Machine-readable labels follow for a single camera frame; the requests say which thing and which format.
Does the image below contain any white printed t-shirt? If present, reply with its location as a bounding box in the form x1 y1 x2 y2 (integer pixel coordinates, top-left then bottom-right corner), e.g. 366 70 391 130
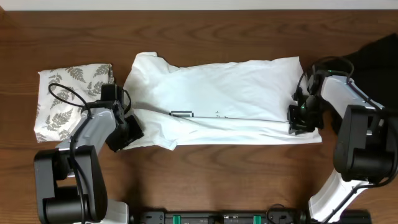
124 52 322 150

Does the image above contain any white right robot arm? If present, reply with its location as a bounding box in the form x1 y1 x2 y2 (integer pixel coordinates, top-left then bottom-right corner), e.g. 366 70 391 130
287 70 397 223

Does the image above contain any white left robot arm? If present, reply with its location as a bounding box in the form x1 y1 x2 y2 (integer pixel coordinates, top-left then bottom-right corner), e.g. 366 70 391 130
34 101 143 223

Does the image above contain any fern-print fabric bag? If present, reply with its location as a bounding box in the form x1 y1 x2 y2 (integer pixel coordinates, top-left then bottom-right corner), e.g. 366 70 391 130
34 63 114 142

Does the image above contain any black garment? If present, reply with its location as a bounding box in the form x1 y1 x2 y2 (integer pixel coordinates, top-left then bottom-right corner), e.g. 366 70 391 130
329 32 398 134

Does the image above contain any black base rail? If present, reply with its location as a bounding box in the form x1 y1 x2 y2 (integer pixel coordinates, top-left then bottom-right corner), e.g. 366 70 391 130
129 204 318 224

